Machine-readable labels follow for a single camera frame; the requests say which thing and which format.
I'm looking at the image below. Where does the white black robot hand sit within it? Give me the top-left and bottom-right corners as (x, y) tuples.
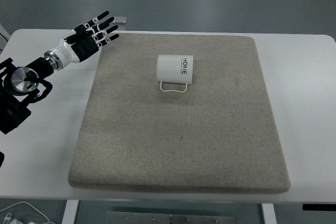
(44, 10), (119, 71)

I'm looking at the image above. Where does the white ribbed HOME mug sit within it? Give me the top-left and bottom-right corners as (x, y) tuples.
(156, 55), (194, 93)

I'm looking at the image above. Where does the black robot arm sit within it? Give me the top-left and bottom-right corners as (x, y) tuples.
(1, 11), (119, 134)

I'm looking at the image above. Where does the small silver floor plate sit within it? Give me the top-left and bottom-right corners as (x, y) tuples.
(117, 26), (127, 30)

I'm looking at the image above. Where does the beige fabric mat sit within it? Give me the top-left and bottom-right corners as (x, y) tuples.
(68, 33), (290, 194)

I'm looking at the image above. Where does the white table leg left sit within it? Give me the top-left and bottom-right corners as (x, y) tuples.
(61, 200), (79, 224)

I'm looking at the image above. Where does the white table leg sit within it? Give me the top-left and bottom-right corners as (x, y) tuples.
(261, 204), (277, 224)
(61, 200), (79, 224)

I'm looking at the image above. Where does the white table leg right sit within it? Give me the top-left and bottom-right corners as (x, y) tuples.
(261, 204), (277, 224)

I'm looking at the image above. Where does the black table control panel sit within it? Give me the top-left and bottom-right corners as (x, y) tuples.
(302, 204), (336, 211)

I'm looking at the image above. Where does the metal base plate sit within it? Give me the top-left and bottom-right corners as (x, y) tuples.
(105, 211), (237, 224)

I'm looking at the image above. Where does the white cable on floor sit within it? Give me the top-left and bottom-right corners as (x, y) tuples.
(0, 201), (57, 224)

